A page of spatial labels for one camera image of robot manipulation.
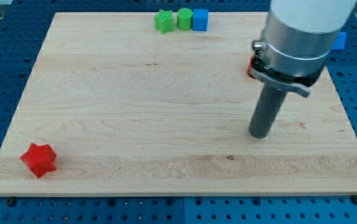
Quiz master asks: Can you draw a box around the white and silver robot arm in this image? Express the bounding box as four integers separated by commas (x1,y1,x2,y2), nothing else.
248,0,356,97

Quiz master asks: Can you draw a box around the blue block behind arm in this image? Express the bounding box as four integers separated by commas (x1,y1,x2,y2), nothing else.
331,32,347,50

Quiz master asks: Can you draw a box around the red circle block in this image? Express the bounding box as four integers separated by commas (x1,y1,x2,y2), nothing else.
246,56,254,79

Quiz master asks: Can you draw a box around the wooden board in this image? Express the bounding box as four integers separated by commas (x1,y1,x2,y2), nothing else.
0,12,357,197

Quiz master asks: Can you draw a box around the green star block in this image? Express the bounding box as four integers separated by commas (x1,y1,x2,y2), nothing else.
154,9,175,34

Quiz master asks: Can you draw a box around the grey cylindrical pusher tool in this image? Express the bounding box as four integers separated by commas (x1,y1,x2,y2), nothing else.
248,85,287,139

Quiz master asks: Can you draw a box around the green cylinder block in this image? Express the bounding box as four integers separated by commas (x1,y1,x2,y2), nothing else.
177,8,193,31

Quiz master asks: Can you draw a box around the blue cube block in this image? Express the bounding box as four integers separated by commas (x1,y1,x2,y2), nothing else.
192,9,209,31

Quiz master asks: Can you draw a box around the red star block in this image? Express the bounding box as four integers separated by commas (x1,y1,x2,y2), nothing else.
20,143,57,178

